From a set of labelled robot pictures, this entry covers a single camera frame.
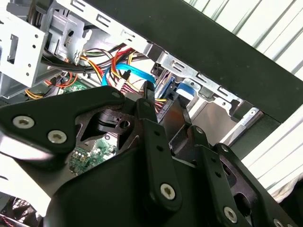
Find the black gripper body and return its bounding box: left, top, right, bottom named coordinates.
left=44, top=105, right=222, bottom=227

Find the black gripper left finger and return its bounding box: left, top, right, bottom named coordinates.
left=0, top=86, right=183, bottom=213

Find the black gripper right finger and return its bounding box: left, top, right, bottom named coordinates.
left=177, top=96, right=303, bottom=227

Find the hard disk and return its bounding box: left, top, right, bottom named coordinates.
left=155, top=78, right=240, bottom=152

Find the orange red yellow power wire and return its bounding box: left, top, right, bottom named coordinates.
left=80, top=47, right=171, bottom=112

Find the long blue data wire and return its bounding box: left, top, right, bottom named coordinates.
left=102, top=63, right=157, bottom=103

